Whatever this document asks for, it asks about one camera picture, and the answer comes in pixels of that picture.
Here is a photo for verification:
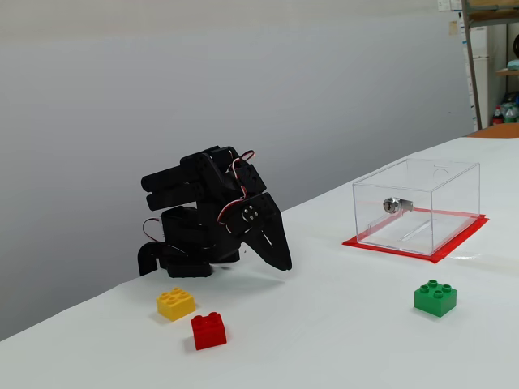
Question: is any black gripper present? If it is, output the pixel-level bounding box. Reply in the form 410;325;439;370
221;192;294;271

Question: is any green lego brick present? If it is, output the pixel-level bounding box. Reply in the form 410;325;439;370
413;279;458;319

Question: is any yellow lego brick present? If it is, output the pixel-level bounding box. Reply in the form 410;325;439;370
156;287;196;323

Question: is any red lego brick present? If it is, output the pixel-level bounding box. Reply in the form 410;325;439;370
190;311;228;352

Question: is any transparent plastic box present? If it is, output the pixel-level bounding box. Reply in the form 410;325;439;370
351;157;482;256

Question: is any black table clamp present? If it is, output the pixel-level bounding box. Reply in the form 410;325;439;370
136;242;164;277

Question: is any red base mat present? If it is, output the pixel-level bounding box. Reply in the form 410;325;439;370
341;207;490;265

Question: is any silver cam lock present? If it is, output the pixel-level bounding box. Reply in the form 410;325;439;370
382;196;414;215

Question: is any orange table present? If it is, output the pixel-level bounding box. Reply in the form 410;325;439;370
465;122;519;139

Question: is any white cabinet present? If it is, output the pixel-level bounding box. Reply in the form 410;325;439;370
465;26;494;122

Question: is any metal shelf rack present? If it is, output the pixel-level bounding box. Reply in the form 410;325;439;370
461;0;519;130

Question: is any red white gripper cable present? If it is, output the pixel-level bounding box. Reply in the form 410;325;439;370
217;150;257;226

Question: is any red white base cable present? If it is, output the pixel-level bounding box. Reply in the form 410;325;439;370
141;217;165;244

